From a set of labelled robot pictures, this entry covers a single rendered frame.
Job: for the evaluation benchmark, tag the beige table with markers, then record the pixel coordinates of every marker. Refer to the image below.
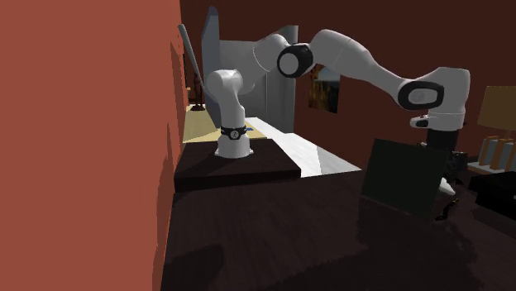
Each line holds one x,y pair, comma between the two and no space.
199,125

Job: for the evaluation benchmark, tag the framed wall picture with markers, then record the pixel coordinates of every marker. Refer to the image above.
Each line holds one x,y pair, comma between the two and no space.
324,94

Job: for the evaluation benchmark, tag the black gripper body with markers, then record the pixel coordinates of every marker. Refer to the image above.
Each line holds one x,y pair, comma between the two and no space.
441,139

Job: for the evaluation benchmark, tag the black and yellow tool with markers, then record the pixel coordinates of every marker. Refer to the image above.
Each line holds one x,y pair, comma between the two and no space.
448,209

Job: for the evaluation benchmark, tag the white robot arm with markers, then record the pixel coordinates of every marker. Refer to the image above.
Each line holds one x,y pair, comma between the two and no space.
354,60

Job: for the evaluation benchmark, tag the black side table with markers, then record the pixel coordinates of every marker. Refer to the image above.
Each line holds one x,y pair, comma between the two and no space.
498,193

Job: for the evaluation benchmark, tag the grey door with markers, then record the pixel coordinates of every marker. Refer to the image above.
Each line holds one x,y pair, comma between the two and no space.
278,104

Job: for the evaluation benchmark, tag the grey baseball bat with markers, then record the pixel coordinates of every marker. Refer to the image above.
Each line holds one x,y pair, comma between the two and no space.
190,52

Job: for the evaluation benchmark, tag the dark robot stand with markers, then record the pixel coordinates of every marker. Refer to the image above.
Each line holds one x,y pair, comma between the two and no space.
250,167

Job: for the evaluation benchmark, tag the dark brown figure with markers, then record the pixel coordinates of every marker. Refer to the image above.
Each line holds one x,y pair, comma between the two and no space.
197,94

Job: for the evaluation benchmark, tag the white pointed object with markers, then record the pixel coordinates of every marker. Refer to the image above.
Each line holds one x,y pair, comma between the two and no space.
446,187

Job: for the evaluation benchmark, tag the pale blue orange-framed box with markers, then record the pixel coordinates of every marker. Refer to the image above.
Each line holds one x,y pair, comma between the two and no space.
494,155

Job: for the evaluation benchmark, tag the dark green upright box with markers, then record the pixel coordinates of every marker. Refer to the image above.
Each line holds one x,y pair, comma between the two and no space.
403,177

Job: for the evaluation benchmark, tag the lamp with tan shade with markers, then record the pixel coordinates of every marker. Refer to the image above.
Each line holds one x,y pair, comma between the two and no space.
500,106

